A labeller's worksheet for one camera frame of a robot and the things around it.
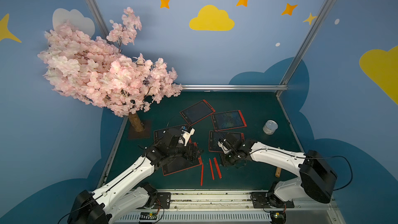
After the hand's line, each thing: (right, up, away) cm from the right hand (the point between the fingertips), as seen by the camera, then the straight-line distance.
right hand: (223, 161), depth 84 cm
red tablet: (-15, +26, +27) cm, 41 cm away
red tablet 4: (-23, -4, +5) cm, 24 cm away
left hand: (-14, +10, -6) cm, 18 cm away
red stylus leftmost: (-11, -6, -1) cm, 13 cm away
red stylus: (-6, -5, +1) cm, 8 cm away
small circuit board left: (-37, -23, -11) cm, 45 cm away
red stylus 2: (-3, -5, +2) cm, 6 cm away
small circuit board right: (+25, -24, -11) cm, 36 cm away
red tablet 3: (-3, +11, +12) cm, 17 cm away
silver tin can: (+32, +17, +13) cm, 38 cm away
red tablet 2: (+7, +20, +21) cm, 30 cm away
